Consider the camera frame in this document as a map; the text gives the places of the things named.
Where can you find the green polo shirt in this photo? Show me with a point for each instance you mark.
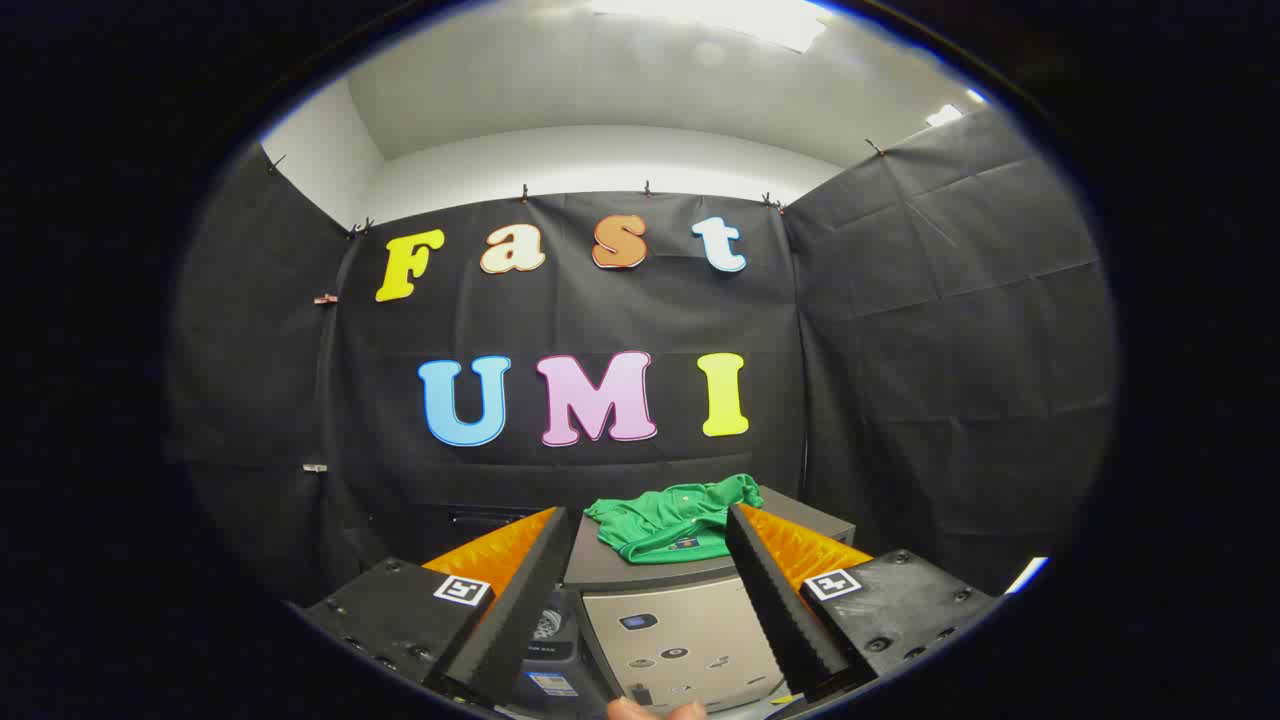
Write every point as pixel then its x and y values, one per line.
pixel 665 525

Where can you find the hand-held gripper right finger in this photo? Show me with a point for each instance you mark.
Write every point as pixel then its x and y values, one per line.
pixel 775 610

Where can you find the black backdrop cloth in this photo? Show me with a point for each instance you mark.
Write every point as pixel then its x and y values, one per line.
pixel 900 330

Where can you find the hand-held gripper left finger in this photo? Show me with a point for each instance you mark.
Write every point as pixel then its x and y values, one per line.
pixel 520 610

